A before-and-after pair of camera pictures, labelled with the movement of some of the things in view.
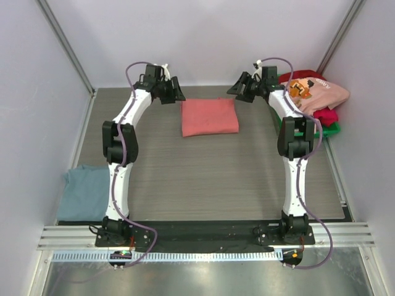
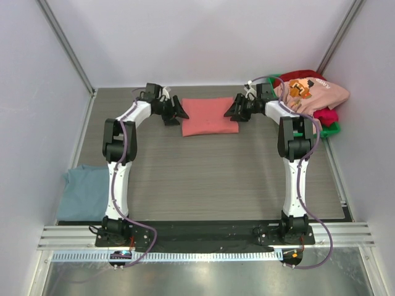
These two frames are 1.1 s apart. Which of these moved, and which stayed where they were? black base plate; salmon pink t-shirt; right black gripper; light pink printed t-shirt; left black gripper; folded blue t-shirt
Moved: left black gripper; right black gripper
Stayed: folded blue t-shirt; salmon pink t-shirt; black base plate; light pink printed t-shirt
